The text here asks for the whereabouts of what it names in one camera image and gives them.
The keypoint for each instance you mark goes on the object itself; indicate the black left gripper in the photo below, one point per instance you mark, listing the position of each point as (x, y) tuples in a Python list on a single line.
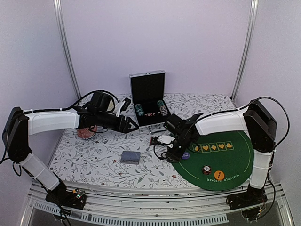
[(125, 126)]

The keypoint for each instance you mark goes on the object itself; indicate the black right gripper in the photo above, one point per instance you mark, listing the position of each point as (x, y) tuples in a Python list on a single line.
[(176, 157)]

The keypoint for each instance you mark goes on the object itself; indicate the purple small blind button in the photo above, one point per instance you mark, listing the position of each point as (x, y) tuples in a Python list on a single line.
[(186, 156)]

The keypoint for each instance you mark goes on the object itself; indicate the orange poker chip stack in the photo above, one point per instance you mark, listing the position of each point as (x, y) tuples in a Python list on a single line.
[(206, 170)]

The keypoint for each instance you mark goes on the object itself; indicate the aluminium poker case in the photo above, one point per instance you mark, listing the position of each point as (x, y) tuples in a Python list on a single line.
[(146, 89)]

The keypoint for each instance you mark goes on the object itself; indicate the orange big blind button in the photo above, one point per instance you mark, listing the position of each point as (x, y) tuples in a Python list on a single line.
[(219, 175)]

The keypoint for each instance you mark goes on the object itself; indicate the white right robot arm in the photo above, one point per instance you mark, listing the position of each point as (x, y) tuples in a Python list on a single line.
[(253, 119)]

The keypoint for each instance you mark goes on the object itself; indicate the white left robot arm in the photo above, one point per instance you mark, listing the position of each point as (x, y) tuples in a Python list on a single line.
[(21, 124)]

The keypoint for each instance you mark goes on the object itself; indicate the green blue chip stack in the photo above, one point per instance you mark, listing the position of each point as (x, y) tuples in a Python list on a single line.
[(139, 110)]

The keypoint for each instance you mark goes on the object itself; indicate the red dice row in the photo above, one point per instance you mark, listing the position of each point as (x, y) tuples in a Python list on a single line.
[(154, 114)]

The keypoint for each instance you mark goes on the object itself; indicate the triangular all in marker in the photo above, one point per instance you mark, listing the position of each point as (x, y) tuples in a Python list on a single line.
[(153, 141)]

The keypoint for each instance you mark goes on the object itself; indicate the green poker chip stack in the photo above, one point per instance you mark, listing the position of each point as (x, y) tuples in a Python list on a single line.
[(162, 108)]

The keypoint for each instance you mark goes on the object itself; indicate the blue playing card deck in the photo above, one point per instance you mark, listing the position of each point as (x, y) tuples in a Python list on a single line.
[(130, 157)]

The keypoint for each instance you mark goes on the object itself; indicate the red patterned bowl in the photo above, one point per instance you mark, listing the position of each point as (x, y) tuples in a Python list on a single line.
[(86, 133)]

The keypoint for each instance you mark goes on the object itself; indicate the green round poker mat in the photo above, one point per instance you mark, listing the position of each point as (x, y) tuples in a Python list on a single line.
[(231, 152)]

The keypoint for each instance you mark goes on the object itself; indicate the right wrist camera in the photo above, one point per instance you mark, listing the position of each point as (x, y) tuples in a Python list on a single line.
[(174, 124)]

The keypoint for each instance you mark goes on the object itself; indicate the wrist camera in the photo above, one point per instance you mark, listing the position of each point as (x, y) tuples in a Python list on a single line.
[(105, 102), (174, 124)]

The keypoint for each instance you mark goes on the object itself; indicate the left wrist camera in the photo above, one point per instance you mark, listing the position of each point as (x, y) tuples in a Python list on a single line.
[(105, 102)]

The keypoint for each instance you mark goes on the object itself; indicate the front aluminium rail base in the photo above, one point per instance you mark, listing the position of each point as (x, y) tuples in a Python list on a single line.
[(191, 206)]

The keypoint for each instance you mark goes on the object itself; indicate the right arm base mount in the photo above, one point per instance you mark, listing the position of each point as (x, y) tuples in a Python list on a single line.
[(252, 196)]

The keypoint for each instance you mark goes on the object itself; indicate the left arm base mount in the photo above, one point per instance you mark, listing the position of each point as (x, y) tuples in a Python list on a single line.
[(62, 198)]

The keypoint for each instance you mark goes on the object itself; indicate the left aluminium frame post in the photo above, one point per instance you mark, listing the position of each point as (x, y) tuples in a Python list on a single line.
[(66, 50)]

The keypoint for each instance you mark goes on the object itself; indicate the aluminium frame post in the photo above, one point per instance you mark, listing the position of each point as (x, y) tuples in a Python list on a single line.
[(66, 50), (246, 48)]

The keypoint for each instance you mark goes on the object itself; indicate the right aluminium frame post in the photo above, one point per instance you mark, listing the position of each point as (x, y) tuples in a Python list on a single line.
[(246, 48)]

